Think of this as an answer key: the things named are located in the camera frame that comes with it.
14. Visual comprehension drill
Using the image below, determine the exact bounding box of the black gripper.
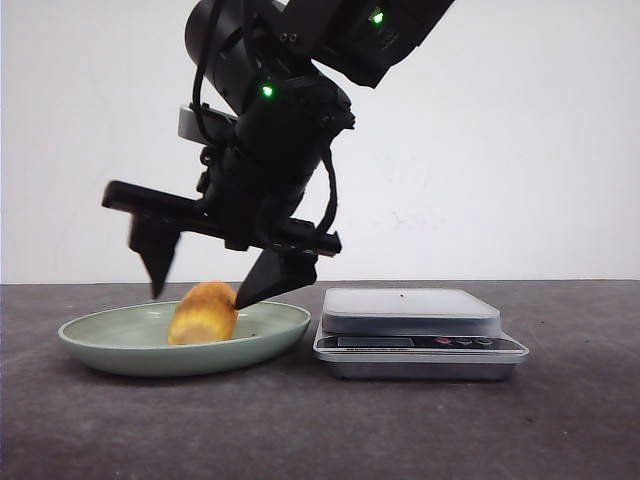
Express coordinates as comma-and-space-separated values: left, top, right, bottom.
102, 76, 355, 309

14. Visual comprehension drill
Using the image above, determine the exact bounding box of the yellow corn cob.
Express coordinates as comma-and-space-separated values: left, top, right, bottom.
167, 281, 238, 345

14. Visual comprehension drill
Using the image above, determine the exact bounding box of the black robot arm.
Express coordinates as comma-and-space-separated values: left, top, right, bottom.
102, 1, 449, 309

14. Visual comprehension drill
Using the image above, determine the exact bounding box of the light green plate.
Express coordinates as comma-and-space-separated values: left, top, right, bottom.
58, 301, 311, 377

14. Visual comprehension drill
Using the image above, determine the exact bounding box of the silver digital kitchen scale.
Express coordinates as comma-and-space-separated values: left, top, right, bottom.
313, 288, 529, 381

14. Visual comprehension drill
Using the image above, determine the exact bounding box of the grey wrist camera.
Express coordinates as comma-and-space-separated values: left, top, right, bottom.
177, 105, 237, 145

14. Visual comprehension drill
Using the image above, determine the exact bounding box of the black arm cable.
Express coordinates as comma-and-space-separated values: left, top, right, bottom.
309, 144, 339, 236

